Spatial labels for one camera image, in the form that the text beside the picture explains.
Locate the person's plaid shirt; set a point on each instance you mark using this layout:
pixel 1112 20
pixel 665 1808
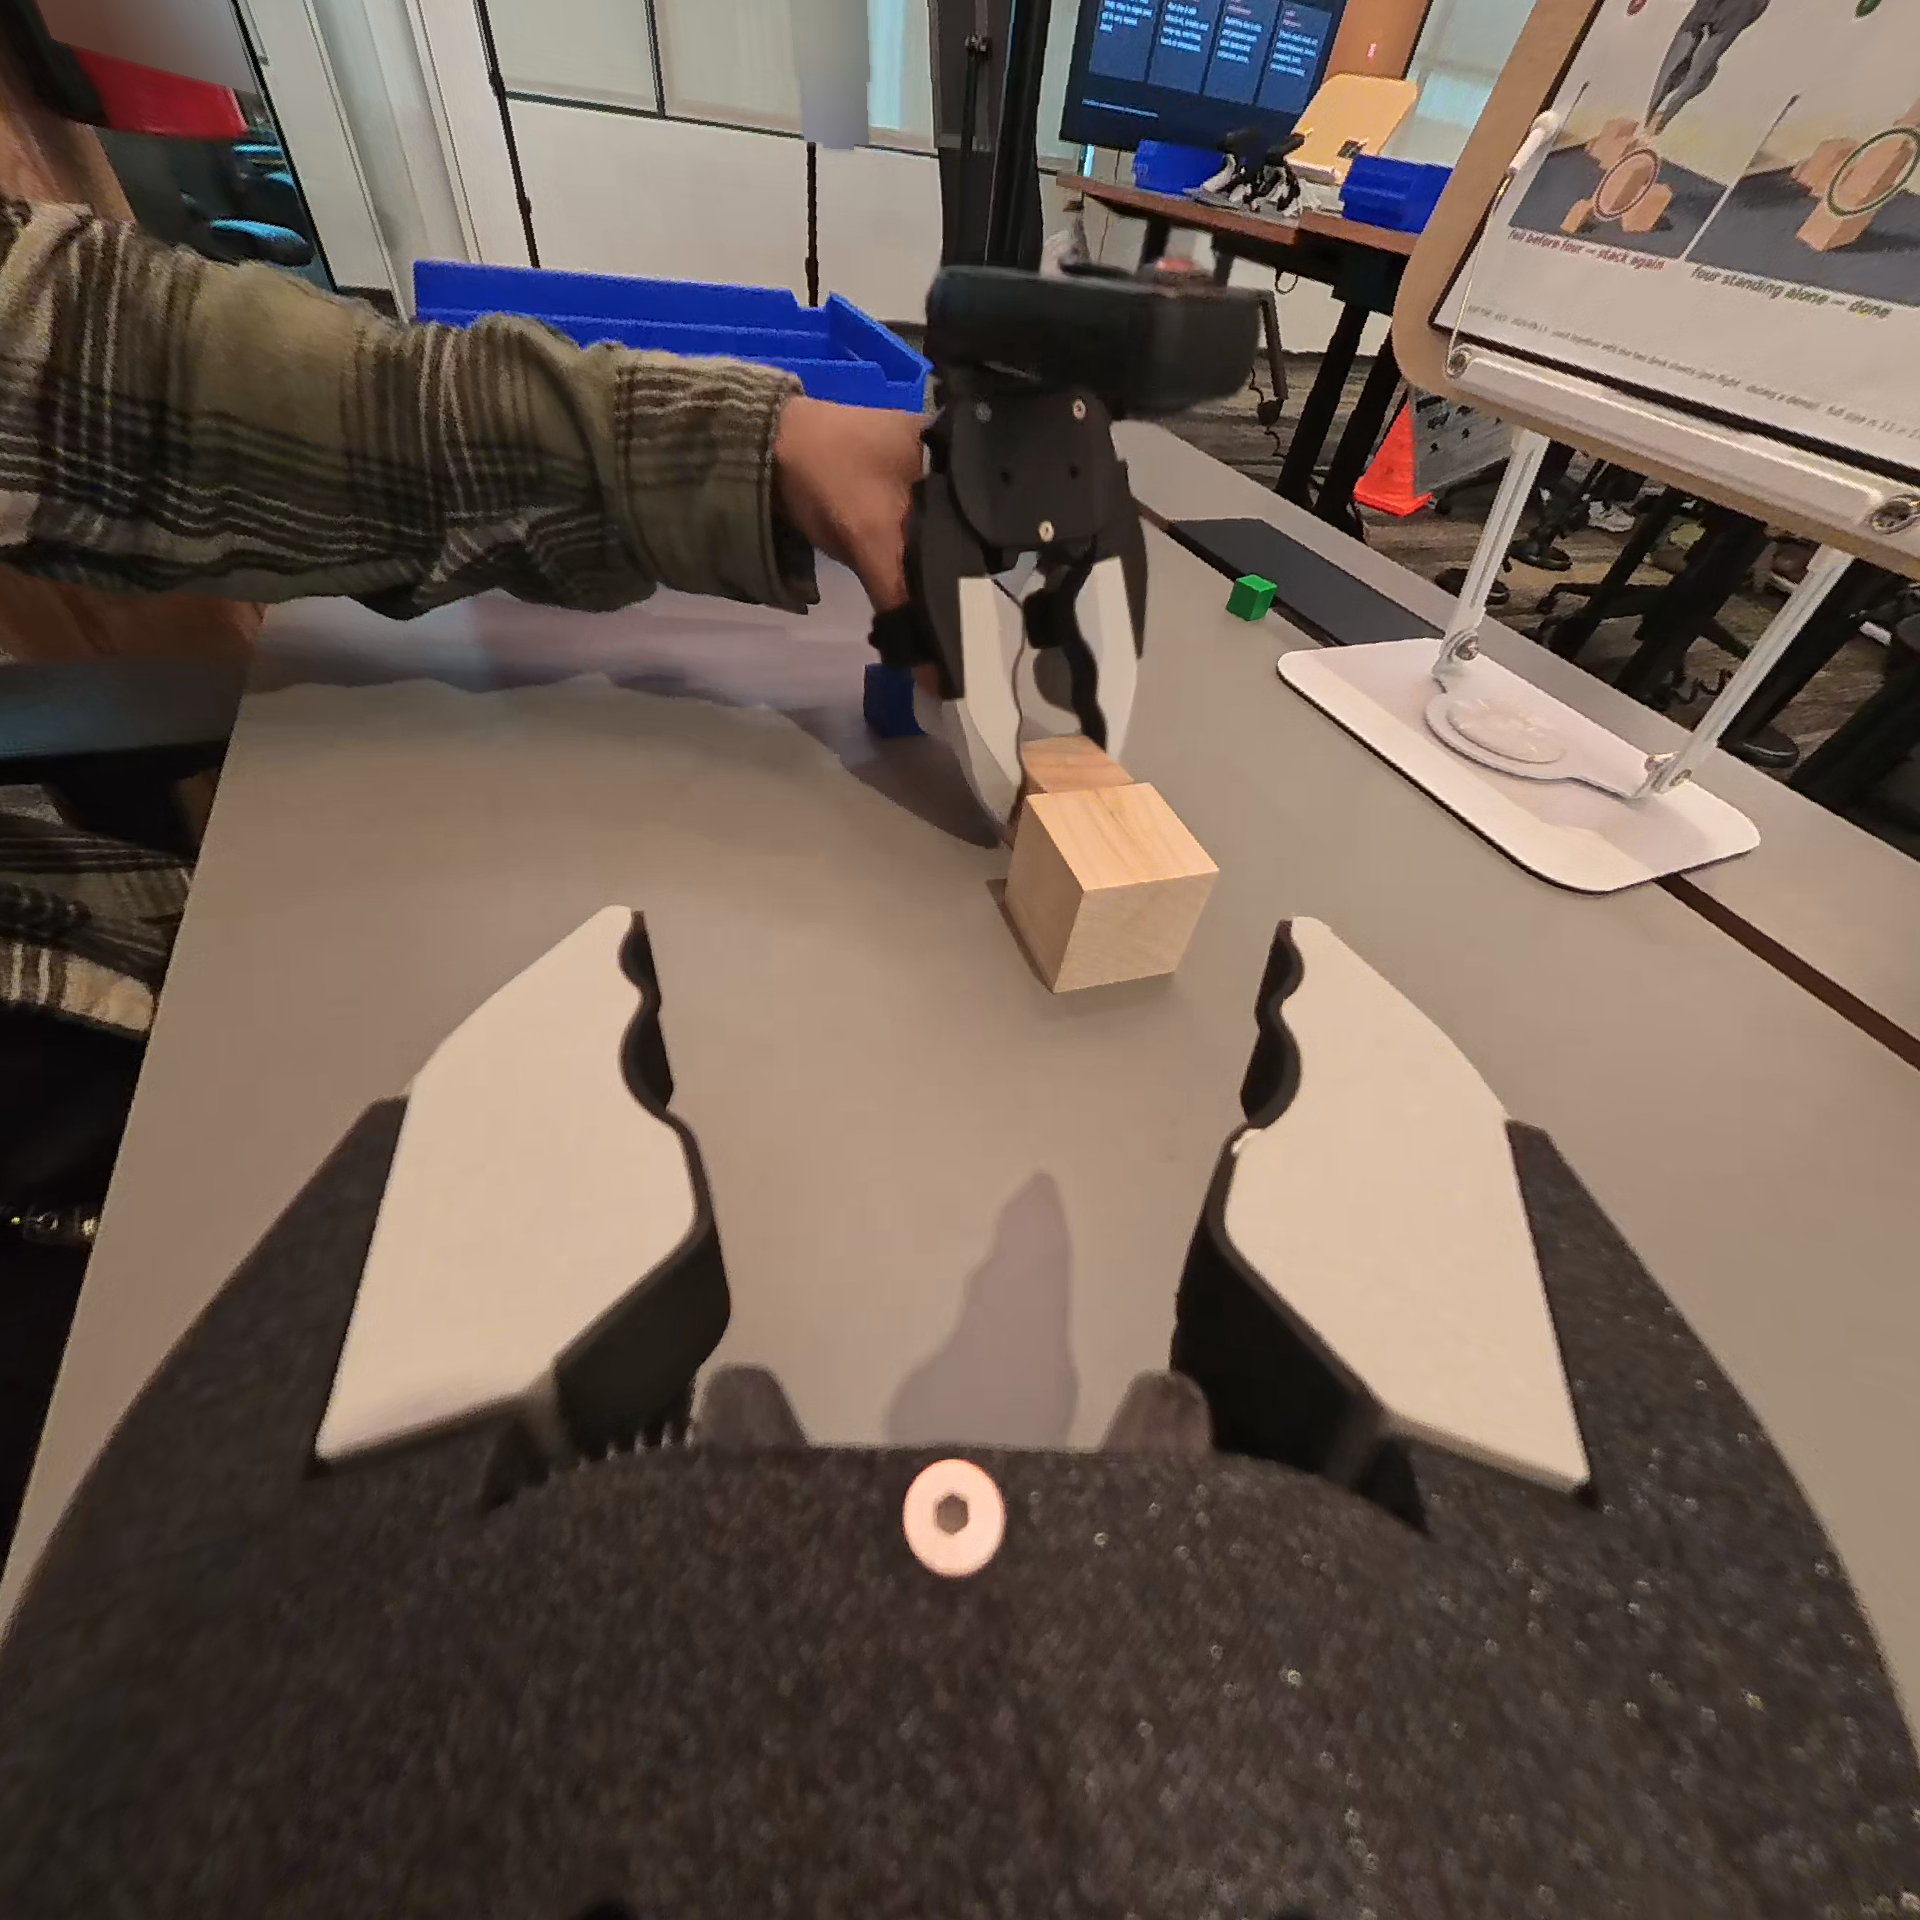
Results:
pixel 75 932

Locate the small natural wooden cube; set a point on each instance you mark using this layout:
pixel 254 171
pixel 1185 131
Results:
pixel 1074 766

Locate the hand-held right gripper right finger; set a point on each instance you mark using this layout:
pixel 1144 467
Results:
pixel 1395 1215

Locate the person's left forearm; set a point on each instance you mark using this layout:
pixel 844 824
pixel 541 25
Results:
pixel 374 436

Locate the dark wooden desk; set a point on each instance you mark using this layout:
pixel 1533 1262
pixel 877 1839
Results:
pixel 1276 224

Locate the tan cardboard piece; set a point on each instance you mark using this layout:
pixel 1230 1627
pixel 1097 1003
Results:
pixel 1350 115

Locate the black white gadget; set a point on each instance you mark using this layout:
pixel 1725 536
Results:
pixel 1260 180

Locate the person's left hand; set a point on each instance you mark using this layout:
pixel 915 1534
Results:
pixel 846 482

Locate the black mat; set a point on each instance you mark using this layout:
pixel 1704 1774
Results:
pixel 1305 576

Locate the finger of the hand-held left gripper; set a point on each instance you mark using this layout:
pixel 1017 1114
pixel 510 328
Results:
pixel 982 691
pixel 1124 646

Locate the blue wooden cube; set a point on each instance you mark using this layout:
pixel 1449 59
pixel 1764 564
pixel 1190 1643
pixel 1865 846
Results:
pixel 892 704

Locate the dark display screen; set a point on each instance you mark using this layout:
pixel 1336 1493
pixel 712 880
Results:
pixel 1198 59

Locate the white document stand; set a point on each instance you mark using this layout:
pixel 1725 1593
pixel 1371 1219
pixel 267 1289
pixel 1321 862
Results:
pixel 1590 811

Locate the wooden instruction board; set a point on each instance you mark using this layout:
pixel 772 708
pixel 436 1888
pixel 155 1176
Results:
pixel 1694 224

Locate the large blue plastic bin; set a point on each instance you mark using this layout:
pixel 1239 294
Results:
pixel 674 324

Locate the small blue bin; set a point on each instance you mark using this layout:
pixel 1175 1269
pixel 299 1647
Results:
pixel 1395 195
pixel 1177 169

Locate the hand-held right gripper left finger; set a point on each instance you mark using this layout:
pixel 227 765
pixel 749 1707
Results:
pixel 524 1186

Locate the large natural wooden cube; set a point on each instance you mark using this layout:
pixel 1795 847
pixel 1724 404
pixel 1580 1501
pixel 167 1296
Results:
pixel 1111 900

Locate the orange traffic cone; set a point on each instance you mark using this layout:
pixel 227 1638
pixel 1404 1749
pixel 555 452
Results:
pixel 1390 474

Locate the black tripod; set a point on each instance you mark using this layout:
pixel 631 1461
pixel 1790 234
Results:
pixel 982 152

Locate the green wooden cube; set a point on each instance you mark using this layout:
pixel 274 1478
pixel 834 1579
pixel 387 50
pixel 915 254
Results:
pixel 1248 596

